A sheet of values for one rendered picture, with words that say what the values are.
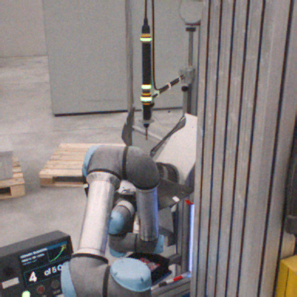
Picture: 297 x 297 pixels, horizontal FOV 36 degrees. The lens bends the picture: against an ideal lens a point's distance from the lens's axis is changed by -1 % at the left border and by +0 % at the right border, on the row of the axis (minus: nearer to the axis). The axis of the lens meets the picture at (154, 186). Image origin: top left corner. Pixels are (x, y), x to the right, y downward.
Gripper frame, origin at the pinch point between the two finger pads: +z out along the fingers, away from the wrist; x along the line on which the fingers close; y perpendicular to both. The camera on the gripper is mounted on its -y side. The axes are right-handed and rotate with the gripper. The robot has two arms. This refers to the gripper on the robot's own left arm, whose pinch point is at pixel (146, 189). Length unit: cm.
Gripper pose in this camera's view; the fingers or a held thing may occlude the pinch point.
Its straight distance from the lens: 204.0
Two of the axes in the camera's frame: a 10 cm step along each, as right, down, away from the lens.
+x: 1.0, 9.2, 3.8
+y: -9.5, -0.3, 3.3
